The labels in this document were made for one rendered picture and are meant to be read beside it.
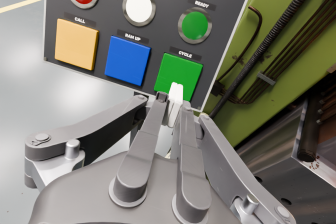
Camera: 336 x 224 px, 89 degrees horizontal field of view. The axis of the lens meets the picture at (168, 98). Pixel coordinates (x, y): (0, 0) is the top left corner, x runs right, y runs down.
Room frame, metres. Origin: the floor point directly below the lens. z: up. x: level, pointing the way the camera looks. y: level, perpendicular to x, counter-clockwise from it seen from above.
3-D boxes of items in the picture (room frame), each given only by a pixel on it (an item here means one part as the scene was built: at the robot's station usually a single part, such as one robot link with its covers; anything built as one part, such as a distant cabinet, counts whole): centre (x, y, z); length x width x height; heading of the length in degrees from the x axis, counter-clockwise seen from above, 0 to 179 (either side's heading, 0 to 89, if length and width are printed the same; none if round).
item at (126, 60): (0.24, 0.10, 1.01); 0.07 x 0.05 x 0.07; 91
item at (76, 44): (0.24, 0.20, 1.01); 0.07 x 0.05 x 0.07; 91
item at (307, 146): (0.40, -0.40, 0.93); 0.40 x 0.03 x 0.03; 156
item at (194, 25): (0.29, 0.00, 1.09); 0.05 x 0.03 x 0.04; 66
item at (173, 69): (0.24, 0.00, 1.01); 0.07 x 0.05 x 0.07; 91
